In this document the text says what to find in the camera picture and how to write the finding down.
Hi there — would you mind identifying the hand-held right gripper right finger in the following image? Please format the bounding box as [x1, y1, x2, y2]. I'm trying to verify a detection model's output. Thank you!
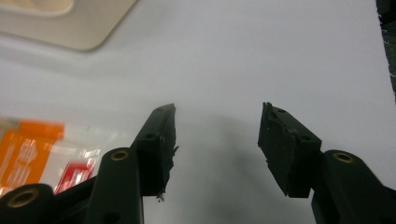
[257, 101, 323, 199]

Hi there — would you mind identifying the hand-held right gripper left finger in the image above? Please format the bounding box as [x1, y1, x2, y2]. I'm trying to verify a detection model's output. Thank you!
[130, 103, 179, 200]

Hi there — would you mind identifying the clear orange and red packet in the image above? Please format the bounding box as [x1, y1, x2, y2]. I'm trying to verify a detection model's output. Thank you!
[0, 116, 102, 198]

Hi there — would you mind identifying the dark cloth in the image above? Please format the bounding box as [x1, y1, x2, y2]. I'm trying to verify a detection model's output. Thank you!
[375, 0, 396, 102]

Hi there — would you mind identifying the beige plastic tray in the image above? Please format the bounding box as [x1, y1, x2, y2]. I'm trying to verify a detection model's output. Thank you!
[0, 0, 138, 52]

